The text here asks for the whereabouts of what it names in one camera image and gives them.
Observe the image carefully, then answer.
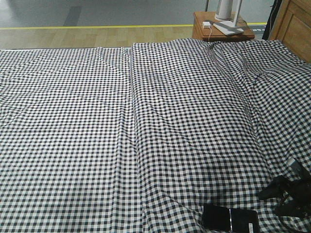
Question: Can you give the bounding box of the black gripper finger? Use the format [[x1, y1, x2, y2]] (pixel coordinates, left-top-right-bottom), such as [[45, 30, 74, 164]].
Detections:
[[258, 176, 295, 200]]

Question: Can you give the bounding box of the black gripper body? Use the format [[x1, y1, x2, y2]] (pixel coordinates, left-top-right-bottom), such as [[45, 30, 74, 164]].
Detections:
[[275, 157, 311, 217]]

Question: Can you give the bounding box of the black foldable smartphone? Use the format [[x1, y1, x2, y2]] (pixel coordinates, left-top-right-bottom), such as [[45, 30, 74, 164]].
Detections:
[[201, 204, 260, 233]]

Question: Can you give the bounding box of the black white checkered bedsheet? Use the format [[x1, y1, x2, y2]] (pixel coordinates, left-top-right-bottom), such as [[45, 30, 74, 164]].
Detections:
[[0, 39, 311, 233]]

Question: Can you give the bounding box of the wooden headboard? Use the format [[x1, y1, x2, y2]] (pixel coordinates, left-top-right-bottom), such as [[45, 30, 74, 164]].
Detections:
[[269, 0, 311, 63]]

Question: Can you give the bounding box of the wooden nightstand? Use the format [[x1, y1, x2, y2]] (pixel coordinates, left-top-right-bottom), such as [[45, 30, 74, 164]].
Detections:
[[192, 12, 255, 42]]

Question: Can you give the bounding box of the white power adapter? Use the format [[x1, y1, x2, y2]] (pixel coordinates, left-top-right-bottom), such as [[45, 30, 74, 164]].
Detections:
[[202, 21, 212, 29]]

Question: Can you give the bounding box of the white cylindrical appliance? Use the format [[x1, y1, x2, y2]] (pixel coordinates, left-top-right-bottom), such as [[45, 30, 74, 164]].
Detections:
[[215, 0, 233, 21]]

